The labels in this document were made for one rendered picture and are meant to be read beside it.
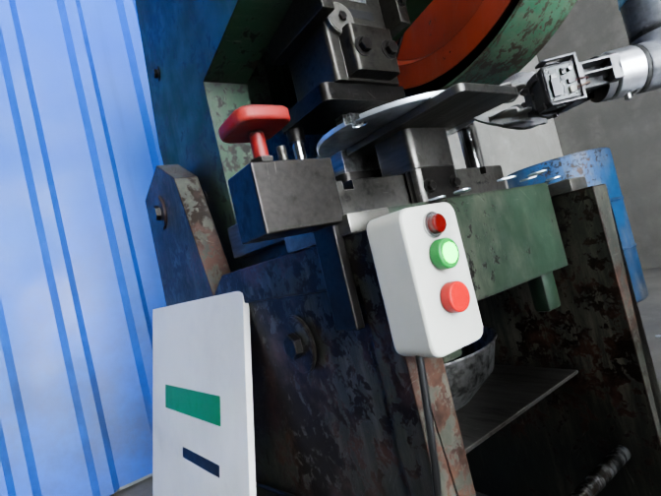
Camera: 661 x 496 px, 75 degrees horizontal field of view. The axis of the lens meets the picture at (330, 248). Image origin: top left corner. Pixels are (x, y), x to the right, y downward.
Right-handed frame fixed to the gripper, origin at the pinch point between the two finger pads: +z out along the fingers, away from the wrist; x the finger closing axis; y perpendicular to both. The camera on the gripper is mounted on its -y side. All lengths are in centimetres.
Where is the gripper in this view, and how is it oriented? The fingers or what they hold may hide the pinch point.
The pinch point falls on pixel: (475, 113)
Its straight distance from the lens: 79.0
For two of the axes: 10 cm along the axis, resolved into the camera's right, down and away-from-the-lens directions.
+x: 2.3, 9.7, -0.4
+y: -0.5, -0.2, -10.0
